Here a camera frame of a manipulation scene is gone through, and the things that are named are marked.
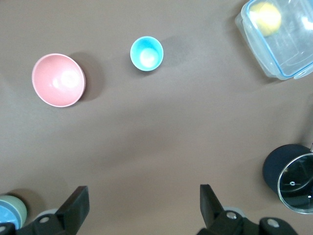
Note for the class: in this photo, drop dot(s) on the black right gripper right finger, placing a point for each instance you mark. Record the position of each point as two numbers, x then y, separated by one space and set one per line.
212 220

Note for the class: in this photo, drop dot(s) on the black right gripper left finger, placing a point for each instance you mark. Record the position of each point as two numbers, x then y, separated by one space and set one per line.
71 215

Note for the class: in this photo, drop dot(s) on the pale green bowl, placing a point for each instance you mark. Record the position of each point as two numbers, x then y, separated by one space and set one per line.
22 208

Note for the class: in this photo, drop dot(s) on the blue bowl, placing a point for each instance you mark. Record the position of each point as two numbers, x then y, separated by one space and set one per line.
6 215

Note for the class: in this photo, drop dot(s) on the pink bowl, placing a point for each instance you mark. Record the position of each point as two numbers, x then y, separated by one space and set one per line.
58 80

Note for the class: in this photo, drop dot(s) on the brown table cloth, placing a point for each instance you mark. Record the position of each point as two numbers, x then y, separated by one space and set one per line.
156 134

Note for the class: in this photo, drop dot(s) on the light blue cup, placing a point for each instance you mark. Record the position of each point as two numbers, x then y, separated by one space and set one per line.
146 54

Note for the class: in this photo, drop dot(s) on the clear plastic food container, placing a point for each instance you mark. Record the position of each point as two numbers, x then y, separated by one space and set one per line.
288 54

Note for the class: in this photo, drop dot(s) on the yellow lemon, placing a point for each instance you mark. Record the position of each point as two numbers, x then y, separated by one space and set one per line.
266 19

